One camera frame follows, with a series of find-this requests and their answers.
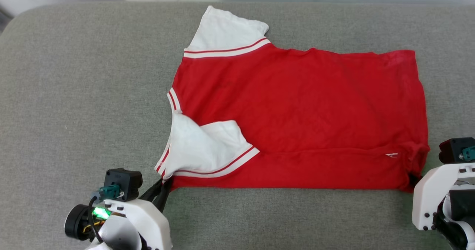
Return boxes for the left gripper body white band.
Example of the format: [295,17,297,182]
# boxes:
[64,199,173,250]

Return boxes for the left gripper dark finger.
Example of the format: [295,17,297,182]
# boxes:
[139,180,164,203]
[153,178,173,213]

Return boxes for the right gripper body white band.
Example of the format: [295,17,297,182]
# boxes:
[412,162,475,249]

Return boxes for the red and white t-shirt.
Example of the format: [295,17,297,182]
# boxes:
[155,6,431,192]

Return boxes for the left teal camera connector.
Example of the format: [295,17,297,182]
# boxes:
[93,184,121,201]

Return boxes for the left camera thin black cable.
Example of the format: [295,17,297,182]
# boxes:
[88,196,105,244]

